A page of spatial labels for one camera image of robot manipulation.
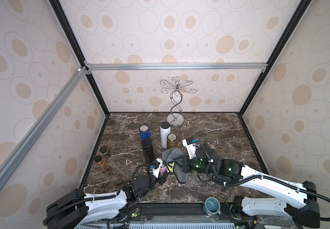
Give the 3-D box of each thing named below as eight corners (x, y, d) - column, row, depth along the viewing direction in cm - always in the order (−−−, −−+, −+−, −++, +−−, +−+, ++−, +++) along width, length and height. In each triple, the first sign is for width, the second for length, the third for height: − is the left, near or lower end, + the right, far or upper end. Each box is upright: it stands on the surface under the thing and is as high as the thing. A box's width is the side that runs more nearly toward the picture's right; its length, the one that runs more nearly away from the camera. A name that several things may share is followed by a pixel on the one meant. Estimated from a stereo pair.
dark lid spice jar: (103, 156, 96) (98, 149, 89) (107, 152, 98) (102, 145, 91) (108, 160, 95) (103, 153, 87) (112, 156, 97) (108, 148, 89)
